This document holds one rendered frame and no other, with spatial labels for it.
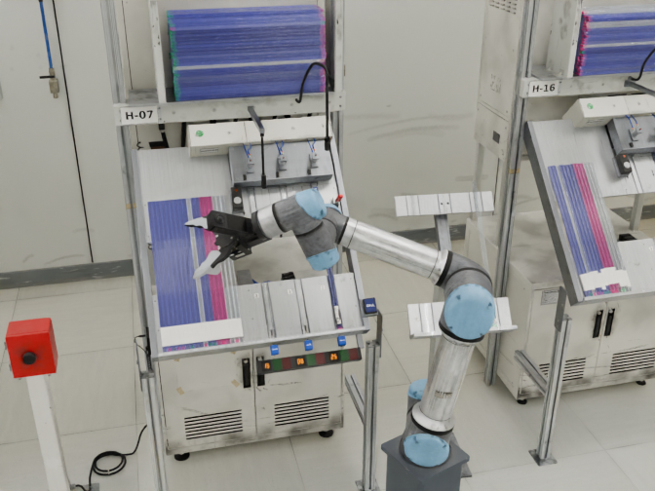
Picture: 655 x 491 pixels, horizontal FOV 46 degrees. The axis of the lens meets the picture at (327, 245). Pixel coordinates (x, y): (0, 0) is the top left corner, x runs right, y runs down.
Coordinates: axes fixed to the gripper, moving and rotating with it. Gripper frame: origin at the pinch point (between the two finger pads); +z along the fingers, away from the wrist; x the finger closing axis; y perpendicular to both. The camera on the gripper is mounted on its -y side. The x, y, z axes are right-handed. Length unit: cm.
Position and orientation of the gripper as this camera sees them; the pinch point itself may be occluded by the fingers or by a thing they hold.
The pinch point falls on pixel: (186, 250)
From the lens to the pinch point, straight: 190.6
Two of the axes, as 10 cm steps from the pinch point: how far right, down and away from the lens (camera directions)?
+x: -2.1, -8.6, 4.6
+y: 3.8, 3.6, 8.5
